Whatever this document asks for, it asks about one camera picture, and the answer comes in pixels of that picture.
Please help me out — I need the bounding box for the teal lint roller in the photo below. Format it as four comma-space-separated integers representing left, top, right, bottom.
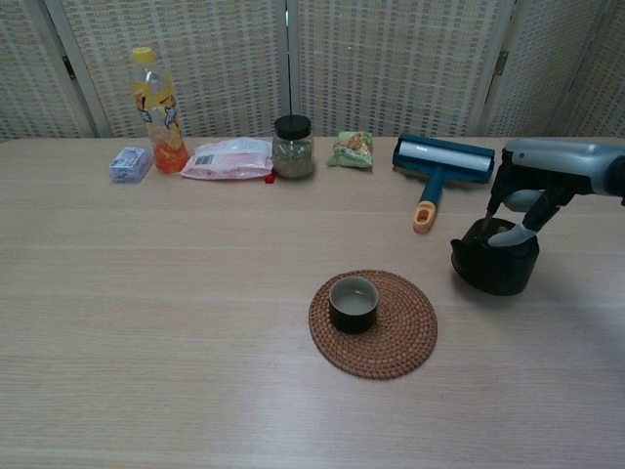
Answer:
392, 133, 497, 235

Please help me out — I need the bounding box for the black teapot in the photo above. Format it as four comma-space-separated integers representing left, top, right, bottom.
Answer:
449, 217, 541, 298

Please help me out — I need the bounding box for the dark ceramic teacup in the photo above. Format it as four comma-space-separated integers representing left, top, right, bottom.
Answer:
327, 276, 380, 336

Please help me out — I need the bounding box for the small blue tissue pack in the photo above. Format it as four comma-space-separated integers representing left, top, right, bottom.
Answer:
107, 146, 152, 185

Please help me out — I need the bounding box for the glass jar with black lid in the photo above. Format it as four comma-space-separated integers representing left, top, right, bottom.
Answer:
271, 114, 316, 181

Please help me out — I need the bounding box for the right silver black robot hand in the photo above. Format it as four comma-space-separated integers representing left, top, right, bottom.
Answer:
487, 138, 617, 248

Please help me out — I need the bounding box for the round woven rattan coaster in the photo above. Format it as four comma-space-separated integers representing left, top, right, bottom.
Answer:
308, 268, 438, 382

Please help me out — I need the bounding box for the pink snack bag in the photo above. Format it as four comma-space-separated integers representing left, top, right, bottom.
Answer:
179, 137, 274, 182

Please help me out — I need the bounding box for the green snack packet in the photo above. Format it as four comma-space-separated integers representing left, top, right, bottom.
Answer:
326, 130, 375, 172

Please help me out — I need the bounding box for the orange drink bottle yellow cap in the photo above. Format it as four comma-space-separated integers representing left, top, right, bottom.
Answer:
130, 46, 191, 176

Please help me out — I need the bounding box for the woven folding screen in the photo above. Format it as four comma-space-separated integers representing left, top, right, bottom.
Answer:
0, 0, 625, 143

